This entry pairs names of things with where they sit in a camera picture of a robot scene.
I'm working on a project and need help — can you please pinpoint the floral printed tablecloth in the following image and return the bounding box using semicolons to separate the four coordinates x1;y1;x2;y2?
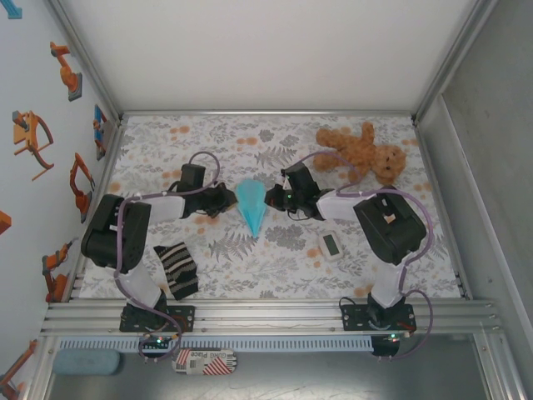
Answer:
78;114;463;300

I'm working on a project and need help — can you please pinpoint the slotted grey cable duct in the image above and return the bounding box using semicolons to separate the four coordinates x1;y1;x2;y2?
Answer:
57;337;374;353

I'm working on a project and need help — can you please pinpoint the aluminium side rail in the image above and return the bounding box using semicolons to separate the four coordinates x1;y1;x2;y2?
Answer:
413;118;472;301
62;118;128;302

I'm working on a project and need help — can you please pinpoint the orange gripper frame wall sticker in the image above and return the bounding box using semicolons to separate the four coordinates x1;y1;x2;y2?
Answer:
11;110;56;182

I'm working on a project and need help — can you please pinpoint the black white striped sock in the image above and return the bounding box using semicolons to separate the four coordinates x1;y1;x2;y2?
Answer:
152;241;200;302

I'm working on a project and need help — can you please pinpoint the brown teddy bear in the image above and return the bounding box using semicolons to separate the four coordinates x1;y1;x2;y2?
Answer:
312;121;408;188

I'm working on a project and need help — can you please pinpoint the light blue cloth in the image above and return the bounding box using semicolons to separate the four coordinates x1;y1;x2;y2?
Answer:
235;179;268;240

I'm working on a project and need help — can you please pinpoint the aluminium corner post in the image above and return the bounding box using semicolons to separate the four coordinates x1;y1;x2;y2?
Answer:
46;0;128;126
411;0;501;126

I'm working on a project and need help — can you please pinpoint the blue orange machine wall sticker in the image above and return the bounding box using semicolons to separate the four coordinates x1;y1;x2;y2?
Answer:
92;103;110;162

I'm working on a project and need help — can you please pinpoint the red striped printed pouch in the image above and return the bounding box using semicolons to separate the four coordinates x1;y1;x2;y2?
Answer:
172;348;239;376

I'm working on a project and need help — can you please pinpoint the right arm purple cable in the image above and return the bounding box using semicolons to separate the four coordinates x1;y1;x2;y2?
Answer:
285;152;436;363

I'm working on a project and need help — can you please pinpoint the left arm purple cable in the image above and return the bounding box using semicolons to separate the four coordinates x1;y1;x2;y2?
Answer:
114;151;222;363

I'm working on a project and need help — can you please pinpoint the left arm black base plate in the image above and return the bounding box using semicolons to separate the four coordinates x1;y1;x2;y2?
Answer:
119;304;197;333

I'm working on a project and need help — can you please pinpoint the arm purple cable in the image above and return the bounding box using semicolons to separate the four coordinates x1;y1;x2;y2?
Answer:
114;151;222;363
285;152;436;363

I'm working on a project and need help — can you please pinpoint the aluminium rear rail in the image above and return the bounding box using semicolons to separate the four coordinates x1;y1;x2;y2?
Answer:
120;109;417;119

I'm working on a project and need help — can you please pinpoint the blue-grey oval pouch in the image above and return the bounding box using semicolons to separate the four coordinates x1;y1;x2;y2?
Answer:
53;348;122;376

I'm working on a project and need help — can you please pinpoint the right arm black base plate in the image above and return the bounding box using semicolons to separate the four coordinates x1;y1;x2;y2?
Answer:
340;302;417;333

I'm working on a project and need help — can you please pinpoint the small blue wall sticker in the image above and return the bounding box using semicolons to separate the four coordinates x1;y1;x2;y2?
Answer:
0;0;24;20

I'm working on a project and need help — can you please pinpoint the wide aluminium base rail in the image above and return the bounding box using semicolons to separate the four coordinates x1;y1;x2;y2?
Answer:
40;296;507;338

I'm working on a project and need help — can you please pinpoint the white digital timer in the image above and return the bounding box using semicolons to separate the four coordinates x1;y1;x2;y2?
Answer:
317;232;345;263

